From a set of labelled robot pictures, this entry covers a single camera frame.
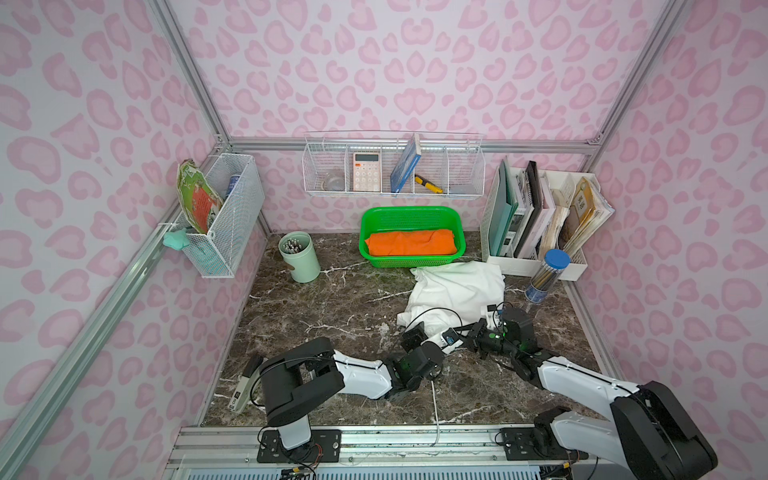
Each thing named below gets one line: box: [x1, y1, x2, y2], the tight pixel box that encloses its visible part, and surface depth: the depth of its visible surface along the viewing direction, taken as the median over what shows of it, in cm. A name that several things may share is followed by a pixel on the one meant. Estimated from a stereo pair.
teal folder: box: [490, 156, 519, 257], surface depth 95 cm
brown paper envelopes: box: [559, 176, 616, 257], surface depth 99 cm
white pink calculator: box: [353, 152, 381, 192], surface depth 97 cm
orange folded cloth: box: [365, 230, 457, 256], surface depth 109 cm
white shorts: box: [397, 261, 505, 337], surface depth 102 cm
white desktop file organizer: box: [481, 160, 615, 282], surface depth 100 cm
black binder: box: [514, 160, 544, 257], surface depth 95 cm
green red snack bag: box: [176, 158, 224, 235], surface depth 75 cm
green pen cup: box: [278, 231, 321, 284], surface depth 102 cm
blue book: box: [390, 133, 422, 193], surface depth 90 cm
